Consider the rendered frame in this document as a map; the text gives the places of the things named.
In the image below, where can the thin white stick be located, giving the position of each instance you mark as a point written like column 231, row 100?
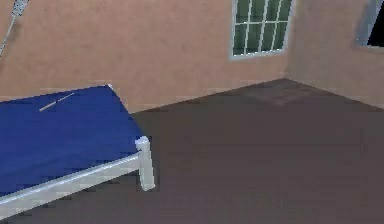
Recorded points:
column 55, row 102

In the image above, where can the white barred window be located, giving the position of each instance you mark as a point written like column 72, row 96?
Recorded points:
column 260, row 28

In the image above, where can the blue bed with white frame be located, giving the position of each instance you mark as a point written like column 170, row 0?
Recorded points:
column 66, row 140

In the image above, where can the grey framed dark window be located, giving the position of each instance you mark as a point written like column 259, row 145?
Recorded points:
column 371, row 23

